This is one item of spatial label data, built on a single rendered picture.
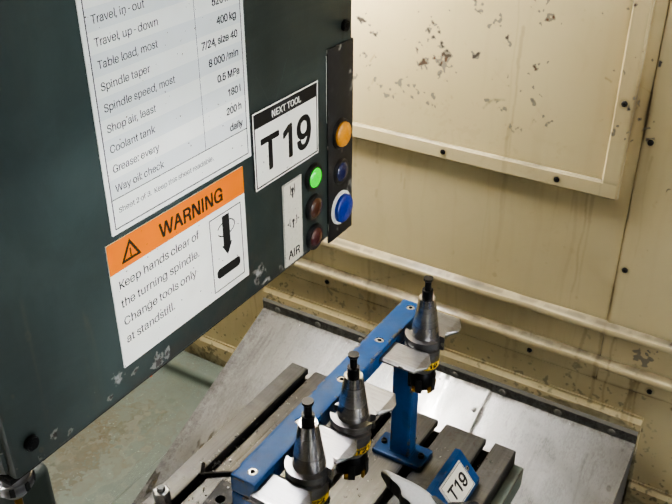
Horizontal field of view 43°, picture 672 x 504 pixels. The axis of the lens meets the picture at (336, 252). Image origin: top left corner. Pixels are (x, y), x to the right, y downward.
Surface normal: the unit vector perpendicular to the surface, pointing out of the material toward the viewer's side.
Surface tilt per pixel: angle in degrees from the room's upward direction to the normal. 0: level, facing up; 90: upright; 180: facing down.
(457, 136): 90
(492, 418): 24
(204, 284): 90
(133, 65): 90
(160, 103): 90
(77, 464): 0
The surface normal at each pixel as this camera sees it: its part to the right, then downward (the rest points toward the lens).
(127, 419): 0.00, -0.86
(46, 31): 0.85, 0.27
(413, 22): -0.53, 0.43
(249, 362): -0.22, -0.60
